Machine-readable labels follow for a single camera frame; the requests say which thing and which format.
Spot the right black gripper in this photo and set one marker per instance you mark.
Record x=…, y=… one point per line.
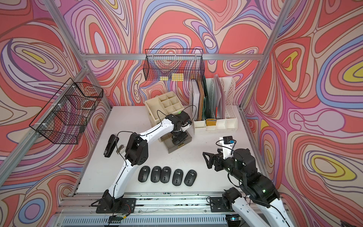
x=212, y=157

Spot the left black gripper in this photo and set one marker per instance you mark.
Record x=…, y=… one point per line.
x=183, y=137

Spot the transparent bottom drawer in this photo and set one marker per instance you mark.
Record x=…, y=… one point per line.
x=167, y=140

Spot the black computer mouse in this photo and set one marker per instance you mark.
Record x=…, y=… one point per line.
x=177, y=177
x=177, y=141
x=144, y=174
x=190, y=178
x=155, y=174
x=165, y=174

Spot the beige drawer organizer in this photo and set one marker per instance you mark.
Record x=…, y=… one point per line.
x=162, y=105

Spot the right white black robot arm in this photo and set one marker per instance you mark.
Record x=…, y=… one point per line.
x=262, y=205

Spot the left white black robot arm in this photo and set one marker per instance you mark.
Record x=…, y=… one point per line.
x=136, y=152

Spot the brown cardboard folder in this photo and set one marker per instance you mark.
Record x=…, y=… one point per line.
x=201, y=100

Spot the green folder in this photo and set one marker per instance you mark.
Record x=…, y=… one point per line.
x=207, y=111

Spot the white file rack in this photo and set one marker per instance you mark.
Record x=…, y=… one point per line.
x=230, y=123

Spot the white book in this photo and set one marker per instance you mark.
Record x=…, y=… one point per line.
x=194, y=95

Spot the translucent grey folders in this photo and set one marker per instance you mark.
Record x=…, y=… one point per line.
x=219, y=98

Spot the yellow sticky notes pad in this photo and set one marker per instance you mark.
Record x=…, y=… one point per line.
x=177, y=77

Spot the black stapler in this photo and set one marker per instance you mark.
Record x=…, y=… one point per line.
x=112, y=142

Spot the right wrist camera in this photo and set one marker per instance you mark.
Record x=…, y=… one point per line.
x=227, y=144

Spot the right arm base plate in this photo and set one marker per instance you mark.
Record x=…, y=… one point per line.
x=217, y=204

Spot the back black wire basket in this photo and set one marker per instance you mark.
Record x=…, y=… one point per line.
x=165, y=61

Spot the black wire basket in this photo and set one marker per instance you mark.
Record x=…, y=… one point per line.
x=165, y=61
x=67, y=118

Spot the aluminium rail base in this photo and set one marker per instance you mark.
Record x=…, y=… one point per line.
x=151, y=210

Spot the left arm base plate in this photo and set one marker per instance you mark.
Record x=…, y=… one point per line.
x=121, y=205

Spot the left black wire basket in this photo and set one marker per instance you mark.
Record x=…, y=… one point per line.
x=67, y=118

